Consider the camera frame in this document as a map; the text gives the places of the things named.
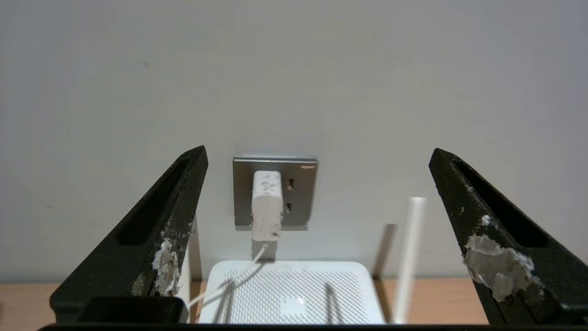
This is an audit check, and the thin white adapter cable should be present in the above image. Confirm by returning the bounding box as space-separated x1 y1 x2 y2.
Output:
186 241 270 309

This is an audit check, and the grey wall socket plate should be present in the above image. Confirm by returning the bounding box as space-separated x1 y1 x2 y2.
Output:
232 156 319 230

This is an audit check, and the white router with antennas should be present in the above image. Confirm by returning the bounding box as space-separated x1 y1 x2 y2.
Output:
177 197 427 325

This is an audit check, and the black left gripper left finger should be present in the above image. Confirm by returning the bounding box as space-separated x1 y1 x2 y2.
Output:
50 145 209 325

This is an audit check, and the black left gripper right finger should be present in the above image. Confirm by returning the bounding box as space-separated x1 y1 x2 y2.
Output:
428 148 588 325

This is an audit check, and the white power adapter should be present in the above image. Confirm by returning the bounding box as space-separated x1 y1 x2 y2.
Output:
251 171 284 242

